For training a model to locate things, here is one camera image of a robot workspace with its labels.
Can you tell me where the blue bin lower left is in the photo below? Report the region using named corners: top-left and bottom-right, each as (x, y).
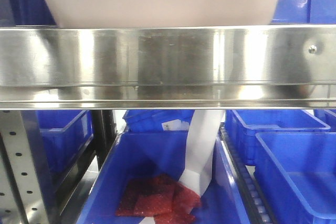
top-left (36, 110), bottom-right (93, 174)

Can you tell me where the blue bin lower centre back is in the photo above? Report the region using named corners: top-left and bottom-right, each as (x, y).
top-left (123, 109), bottom-right (195, 132)

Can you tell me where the white paper strip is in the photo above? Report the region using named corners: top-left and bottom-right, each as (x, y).
top-left (138, 109), bottom-right (226, 224)

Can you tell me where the blue bin lower right back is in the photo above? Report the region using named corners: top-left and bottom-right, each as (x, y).
top-left (225, 109), bottom-right (331, 166)

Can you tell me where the blue bin with red bags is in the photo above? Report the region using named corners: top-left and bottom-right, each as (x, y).
top-left (77, 131), bottom-right (249, 223)

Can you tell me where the blue bin lower right front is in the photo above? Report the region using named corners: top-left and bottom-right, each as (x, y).
top-left (254, 132), bottom-right (335, 223)

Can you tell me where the blue bin upper left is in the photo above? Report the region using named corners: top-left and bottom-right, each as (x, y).
top-left (9, 0), bottom-right (56, 25)

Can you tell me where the stainless steel shelf beam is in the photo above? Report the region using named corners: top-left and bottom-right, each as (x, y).
top-left (1, 25), bottom-right (335, 110)

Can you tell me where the perforated metal shelf upright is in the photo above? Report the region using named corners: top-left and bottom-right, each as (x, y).
top-left (1, 111), bottom-right (49, 223)

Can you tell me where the roller conveyor rail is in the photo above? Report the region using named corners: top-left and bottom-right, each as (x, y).
top-left (219, 123), bottom-right (276, 223)

